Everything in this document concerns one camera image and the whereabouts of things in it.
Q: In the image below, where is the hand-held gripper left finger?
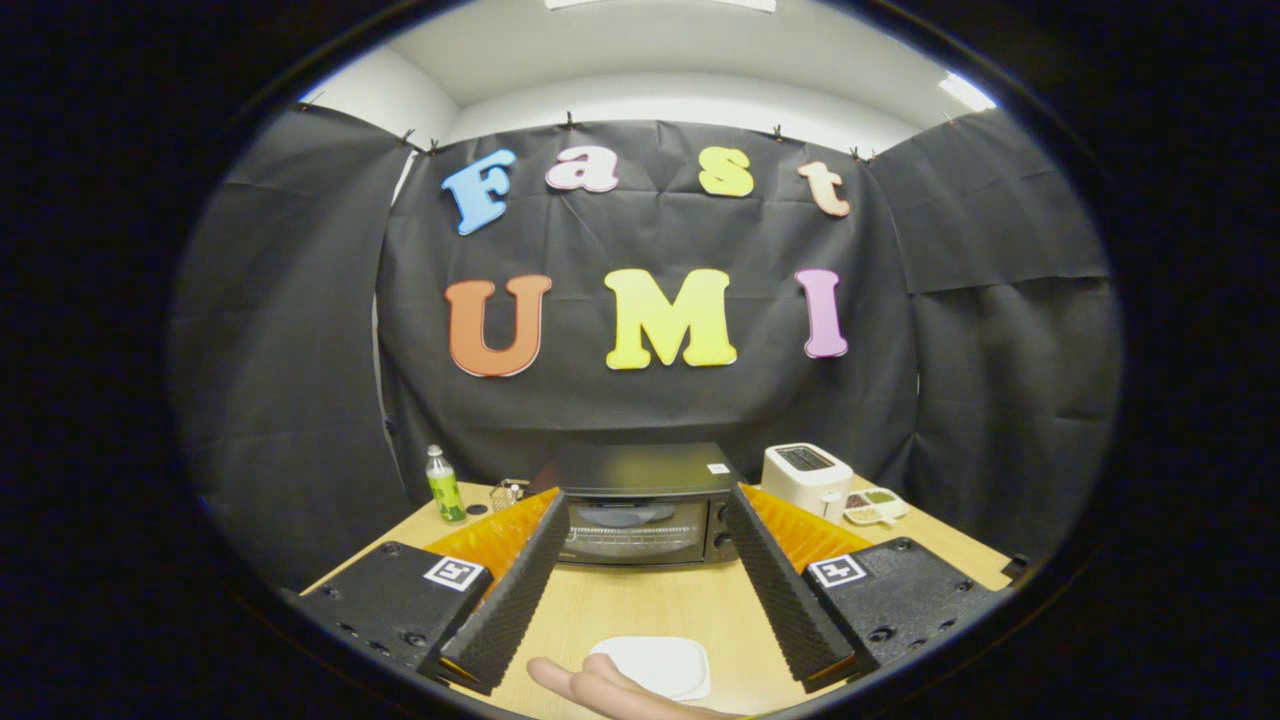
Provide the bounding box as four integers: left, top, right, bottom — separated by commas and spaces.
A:
290, 487, 571, 696

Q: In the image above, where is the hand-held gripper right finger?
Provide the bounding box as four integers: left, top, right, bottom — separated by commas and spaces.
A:
724, 483, 1001, 694

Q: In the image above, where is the black toaster oven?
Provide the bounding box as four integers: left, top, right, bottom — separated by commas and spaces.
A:
555, 443, 746, 569

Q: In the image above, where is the white toaster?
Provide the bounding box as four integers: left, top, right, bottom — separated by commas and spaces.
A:
761, 443, 855, 523

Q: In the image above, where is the green label plastic bottle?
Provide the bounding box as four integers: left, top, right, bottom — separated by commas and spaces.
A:
425, 445, 468, 524

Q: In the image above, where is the white divided snack dish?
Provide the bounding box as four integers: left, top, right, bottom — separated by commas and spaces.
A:
843, 487, 910, 527

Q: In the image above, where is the white square plate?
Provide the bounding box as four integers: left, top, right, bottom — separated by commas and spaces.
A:
588, 636, 712, 702

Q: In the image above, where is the narrow ceiling light panel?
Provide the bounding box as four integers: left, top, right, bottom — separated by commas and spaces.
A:
938, 72, 998, 113

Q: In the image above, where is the wide ceiling light panel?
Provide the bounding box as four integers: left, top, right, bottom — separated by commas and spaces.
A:
545, 0, 778, 13

